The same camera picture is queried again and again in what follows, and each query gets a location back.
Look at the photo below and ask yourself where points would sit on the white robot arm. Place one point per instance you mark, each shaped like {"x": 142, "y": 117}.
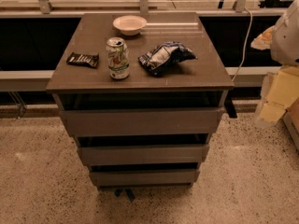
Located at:
{"x": 285, "y": 40}

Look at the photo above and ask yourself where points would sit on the grey bottom drawer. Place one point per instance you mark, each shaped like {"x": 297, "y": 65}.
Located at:
{"x": 146, "y": 178}

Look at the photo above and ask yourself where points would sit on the cardboard box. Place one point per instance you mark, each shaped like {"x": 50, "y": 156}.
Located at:
{"x": 291, "y": 120}

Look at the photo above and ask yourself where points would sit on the grey top drawer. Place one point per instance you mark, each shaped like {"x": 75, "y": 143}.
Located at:
{"x": 82, "y": 123}

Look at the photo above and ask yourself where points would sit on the green white soda can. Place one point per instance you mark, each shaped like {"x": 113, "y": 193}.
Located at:
{"x": 118, "y": 61}

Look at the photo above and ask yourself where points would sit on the blue white chip bag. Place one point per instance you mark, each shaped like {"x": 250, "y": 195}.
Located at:
{"x": 164, "y": 56}

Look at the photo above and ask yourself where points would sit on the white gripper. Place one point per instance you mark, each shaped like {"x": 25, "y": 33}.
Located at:
{"x": 286, "y": 40}

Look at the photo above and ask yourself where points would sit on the grey drawer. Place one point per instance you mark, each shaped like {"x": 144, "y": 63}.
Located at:
{"x": 82, "y": 123}
{"x": 133, "y": 155}
{"x": 146, "y": 178}

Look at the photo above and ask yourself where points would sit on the grey drawer cabinet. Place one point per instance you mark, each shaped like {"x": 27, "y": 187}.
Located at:
{"x": 199, "y": 83}

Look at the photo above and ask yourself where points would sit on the white bowl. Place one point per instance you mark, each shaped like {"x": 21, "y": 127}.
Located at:
{"x": 130, "y": 24}

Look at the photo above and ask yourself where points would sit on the black chocolate bar wrapper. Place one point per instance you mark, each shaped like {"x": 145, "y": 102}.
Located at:
{"x": 87, "y": 60}

